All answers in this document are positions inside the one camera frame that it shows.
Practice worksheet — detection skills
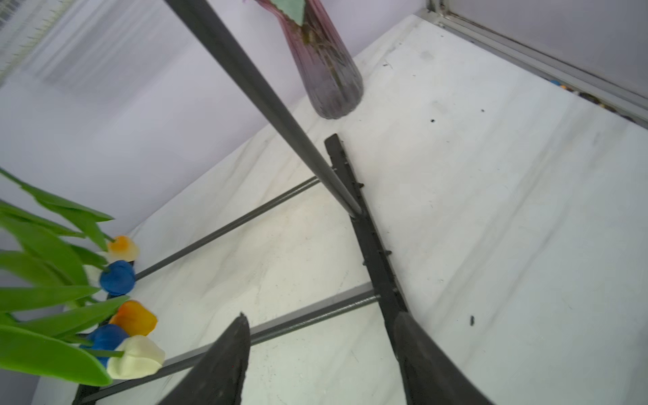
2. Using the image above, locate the white tulip group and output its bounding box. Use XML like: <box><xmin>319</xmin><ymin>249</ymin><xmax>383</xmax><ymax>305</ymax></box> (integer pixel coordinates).
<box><xmin>1</xmin><ymin>326</ymin><xmax>165</xmax><ymax>386</ymax></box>
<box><xmin>1</xmin><ymin>169</ymin><xmax>139</xmax><ymax>263</ymax></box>

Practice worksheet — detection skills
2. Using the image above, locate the dark ribbed vase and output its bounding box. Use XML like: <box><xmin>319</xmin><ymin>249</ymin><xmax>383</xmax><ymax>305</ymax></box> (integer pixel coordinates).
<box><xmin>258</xmin><ymin>1</ymin><xmax>364</xmax><ymax>120</ymax></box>

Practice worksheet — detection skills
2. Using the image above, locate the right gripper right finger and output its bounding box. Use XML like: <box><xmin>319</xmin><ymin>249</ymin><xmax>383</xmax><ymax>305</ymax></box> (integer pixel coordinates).
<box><xmin>394</xmin><ymin>312</ymin><xmax>491</xmax><ymax>404</ymax></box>

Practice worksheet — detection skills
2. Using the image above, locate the black clothes rack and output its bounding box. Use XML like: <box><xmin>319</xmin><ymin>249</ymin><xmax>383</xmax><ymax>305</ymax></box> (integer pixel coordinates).
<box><xmin>74</xmin><ymin>1</ymin><xmax>408</xmax><ymax>404</ymax></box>

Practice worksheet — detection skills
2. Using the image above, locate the blue tulip group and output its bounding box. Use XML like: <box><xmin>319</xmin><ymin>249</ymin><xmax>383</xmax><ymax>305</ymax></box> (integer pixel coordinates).
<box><xmin>1</xmin><ymin>201</ymin><xmax>136</xmax><ymax>297</ymax></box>
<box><xmin>1</xmin><ymin>286</ymin><xmax>130</xmax><ymax>352</ymax></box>

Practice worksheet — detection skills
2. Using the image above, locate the sunflower bouquet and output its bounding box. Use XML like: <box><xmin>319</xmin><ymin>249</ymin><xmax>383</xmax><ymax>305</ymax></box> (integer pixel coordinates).
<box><xmin>270</xmin><ymin>0</ymin><xmax>306</xmax><ymax>25</ymax></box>

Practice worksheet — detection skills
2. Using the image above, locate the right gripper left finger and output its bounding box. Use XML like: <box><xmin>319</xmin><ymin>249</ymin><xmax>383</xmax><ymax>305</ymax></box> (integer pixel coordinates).
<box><xmin>160</xmin><ymin>314</ymin><xmax>251</xmax><ymax>405</ymax></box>

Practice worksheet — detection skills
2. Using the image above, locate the yellow tulip group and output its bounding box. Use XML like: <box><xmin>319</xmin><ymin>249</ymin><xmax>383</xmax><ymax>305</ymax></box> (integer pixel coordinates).
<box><xmin>0</xmin><ymin>212</ymin><xmax>159</xmax><ymax>338</ymax></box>

